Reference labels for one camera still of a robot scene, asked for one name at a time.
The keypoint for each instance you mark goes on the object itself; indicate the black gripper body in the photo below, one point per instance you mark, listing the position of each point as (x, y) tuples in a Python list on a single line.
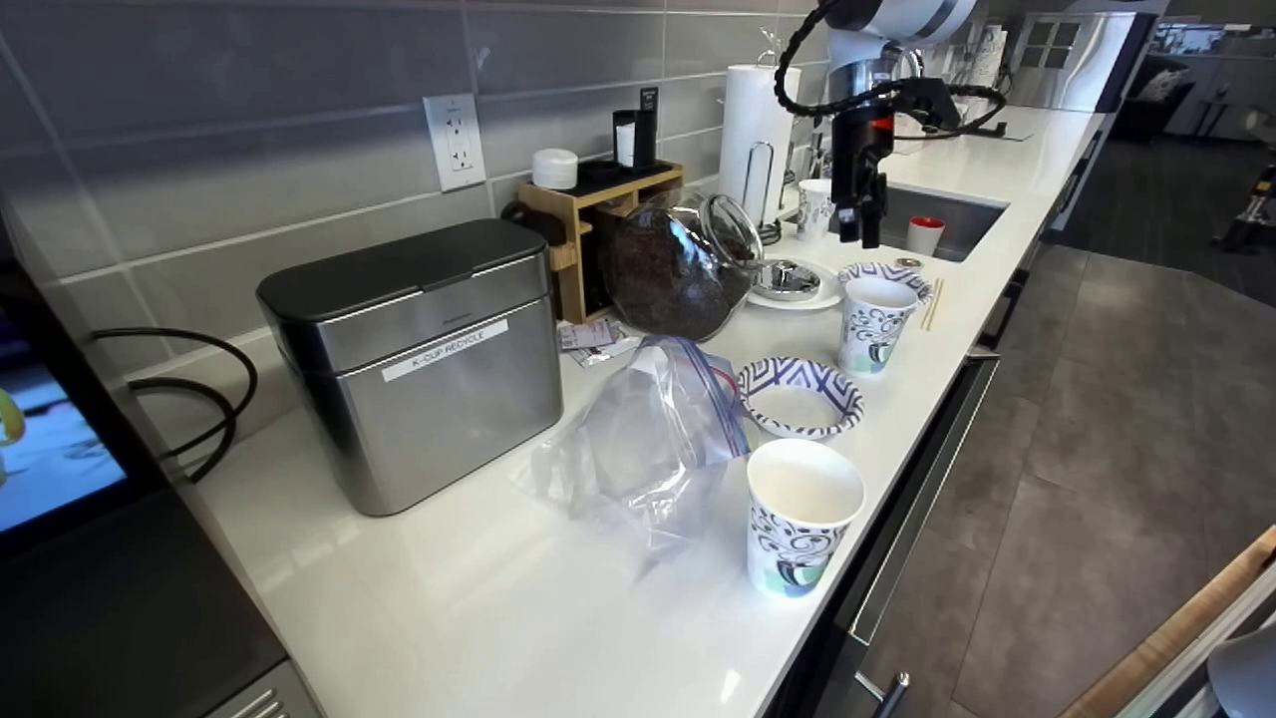
[(863, 151)]

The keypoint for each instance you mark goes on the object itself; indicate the patterned paper cup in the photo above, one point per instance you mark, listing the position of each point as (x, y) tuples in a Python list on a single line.
[(815, 210), (798, 518), (877, 332)]

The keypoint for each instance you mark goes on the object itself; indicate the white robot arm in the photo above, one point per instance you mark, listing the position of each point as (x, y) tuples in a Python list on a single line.
[(903, 21)]

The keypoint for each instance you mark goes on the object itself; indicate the red white small cup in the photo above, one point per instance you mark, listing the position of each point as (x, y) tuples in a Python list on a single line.
[(927, 233)]

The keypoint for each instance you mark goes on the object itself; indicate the blue patterned paper bowl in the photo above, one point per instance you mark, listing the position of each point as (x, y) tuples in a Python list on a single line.
[(921, 284), (798, 420)]

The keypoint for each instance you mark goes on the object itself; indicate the white round plate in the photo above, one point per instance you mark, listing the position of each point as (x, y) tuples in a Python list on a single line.
[(798, 303)]

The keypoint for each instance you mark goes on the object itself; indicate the wooden chopstick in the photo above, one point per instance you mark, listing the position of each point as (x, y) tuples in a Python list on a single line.
[(931, 303)]

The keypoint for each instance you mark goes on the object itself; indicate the steel sink basin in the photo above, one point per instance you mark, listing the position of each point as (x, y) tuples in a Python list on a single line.
[(980, 221)]

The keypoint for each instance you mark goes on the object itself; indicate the white paper towel roll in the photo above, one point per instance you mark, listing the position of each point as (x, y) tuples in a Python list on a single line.
[(751, 121)]

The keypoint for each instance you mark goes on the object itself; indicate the tall black box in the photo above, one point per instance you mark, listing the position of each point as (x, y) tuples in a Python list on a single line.
[(646, 125)]

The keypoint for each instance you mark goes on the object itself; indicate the bamboo counter organizer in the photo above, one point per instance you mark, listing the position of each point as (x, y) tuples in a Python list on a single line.
[(572, 225)]

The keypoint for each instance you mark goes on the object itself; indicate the small plastic packet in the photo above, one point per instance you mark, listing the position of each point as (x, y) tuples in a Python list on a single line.
[(590, 342)]

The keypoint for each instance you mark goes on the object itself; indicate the small white round jar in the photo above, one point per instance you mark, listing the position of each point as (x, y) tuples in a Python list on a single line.
[(554, 170)]

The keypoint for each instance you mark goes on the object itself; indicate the clear zip plastic bag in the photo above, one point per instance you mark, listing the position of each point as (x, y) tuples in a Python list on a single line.
[(639, 441)]

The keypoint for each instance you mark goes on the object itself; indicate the stainless steel bin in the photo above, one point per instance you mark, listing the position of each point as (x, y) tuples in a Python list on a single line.
[(423, 383)]

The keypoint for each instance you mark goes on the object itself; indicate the wooden table top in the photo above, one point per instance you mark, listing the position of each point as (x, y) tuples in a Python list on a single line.
[(1171, 623)]

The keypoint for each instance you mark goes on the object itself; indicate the black monitor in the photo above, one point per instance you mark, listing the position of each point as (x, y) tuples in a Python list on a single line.
[(55, 451)]

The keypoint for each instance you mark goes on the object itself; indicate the white wall outlet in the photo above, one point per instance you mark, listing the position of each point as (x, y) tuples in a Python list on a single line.
[(457, 144)]

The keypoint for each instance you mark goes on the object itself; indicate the white metal frame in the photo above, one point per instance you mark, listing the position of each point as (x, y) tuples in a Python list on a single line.
[(1180, 658)]

